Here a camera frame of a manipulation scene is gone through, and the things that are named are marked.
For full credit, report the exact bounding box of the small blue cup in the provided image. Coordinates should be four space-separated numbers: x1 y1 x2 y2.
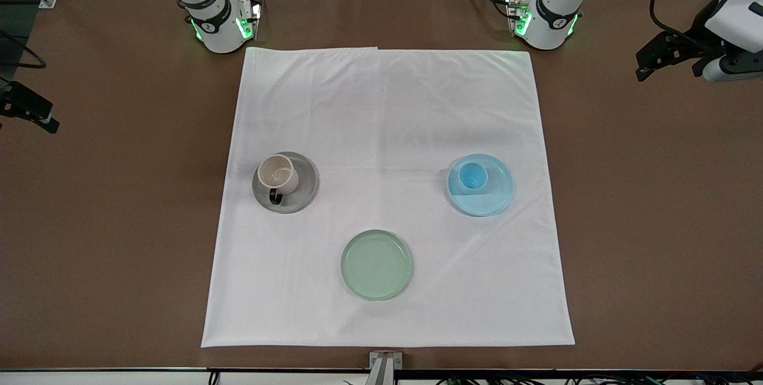
457 162 489 195

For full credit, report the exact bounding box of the white mug with black handle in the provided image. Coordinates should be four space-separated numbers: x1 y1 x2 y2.
258 154 300 206

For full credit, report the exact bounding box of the blue ceramic plate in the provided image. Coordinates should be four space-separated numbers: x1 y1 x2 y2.
447 153 515 218

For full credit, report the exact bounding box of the gray ceramic plate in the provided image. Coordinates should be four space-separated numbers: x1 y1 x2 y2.
252 151 320 214

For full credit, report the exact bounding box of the pale green ceramic plate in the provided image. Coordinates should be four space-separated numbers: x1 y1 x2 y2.
340 229 414 301

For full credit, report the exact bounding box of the white cloth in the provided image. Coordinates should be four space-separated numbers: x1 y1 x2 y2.
201 46 576 349

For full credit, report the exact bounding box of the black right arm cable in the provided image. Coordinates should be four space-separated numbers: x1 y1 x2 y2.
0 30 48 70

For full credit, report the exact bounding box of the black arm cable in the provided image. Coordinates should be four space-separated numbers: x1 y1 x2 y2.
0 30 48 70
649 0 719 49

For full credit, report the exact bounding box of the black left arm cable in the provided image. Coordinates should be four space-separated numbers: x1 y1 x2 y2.
649 0 719 49

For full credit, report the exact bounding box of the aluminium table bracket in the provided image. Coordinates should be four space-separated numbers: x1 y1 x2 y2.
365 350 404 385

